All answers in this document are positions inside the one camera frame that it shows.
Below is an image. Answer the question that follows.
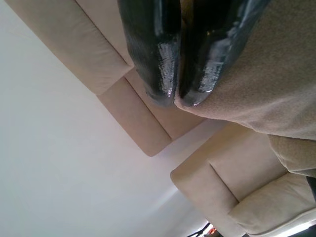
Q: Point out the beige textured pillow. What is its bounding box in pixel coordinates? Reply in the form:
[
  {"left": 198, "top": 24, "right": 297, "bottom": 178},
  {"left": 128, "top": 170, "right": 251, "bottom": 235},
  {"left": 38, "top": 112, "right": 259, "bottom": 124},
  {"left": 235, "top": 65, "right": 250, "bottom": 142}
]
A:
[{"left": 175, "top": 0, "right": 316, "bottom": 178}]

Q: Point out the beige leather sofa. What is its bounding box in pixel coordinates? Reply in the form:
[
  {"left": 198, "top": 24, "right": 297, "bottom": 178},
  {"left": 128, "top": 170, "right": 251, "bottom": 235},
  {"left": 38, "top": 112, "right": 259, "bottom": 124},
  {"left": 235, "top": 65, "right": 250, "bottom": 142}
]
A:
[
  {"left": 169, "top": 122, "right": 316, "bottom": 236},
  {"left": 4, "top": 0, "right": 206, "bottom": 158}
]

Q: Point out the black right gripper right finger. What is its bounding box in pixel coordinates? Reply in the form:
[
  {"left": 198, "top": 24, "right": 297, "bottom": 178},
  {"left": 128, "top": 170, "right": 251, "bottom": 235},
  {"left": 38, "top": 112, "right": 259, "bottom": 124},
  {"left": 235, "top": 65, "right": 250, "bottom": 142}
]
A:
[{"left": 177, "top": 0, "right": 272, "bottom": 108}]

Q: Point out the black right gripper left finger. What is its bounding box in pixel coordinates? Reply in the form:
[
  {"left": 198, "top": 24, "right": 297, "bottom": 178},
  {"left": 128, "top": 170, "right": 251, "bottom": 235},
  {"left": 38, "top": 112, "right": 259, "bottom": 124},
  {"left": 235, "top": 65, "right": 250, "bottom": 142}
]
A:
[{"left": 118, "top": 0, "right": 182, "bottom": 108}]

